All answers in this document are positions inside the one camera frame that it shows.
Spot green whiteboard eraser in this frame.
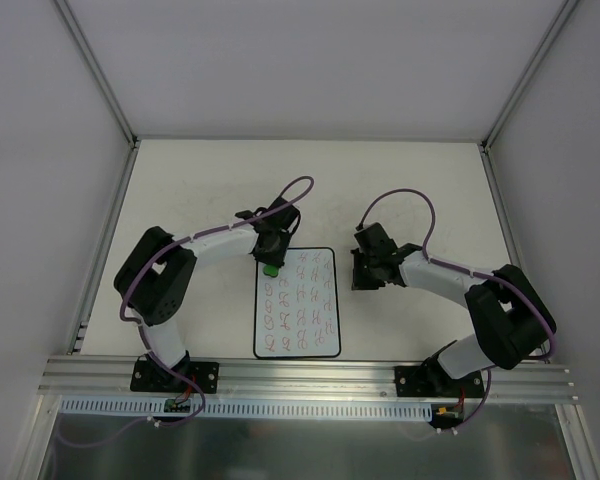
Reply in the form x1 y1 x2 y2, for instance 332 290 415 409
262 264 280 278

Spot small black-framed whiteboard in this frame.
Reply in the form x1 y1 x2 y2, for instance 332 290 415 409
253 247 342 360

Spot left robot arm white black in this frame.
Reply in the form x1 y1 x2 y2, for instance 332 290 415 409
114 196 301 391

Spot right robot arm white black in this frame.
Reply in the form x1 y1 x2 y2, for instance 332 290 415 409
352 223 557 398

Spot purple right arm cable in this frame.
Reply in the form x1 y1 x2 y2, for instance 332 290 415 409
357 188 559 436

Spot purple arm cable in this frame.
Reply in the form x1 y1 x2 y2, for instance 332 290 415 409
357 188 559 436
118 175 315 429

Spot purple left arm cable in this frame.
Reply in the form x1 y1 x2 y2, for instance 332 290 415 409
118 175 315 429

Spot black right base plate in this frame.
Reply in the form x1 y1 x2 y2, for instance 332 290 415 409
393 364 485 399

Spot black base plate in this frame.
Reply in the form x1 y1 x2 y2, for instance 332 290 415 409
129 356 220 394
393 364 485 399

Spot white slotted cable duct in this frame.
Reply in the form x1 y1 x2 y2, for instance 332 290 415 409
59 395 433 423

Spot right aluminium frame post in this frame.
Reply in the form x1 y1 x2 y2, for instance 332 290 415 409
479 0 581 151

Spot aluminium frame post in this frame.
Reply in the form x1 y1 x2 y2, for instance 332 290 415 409
53 0 141 149
479 0 581 151

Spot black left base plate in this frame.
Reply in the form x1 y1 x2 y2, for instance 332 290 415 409
129 356 220 394

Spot left aluminium frame post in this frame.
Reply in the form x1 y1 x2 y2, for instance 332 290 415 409
53 0 141 149

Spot aluminium mounting rail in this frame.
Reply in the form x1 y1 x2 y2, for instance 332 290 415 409
37 355 580 405

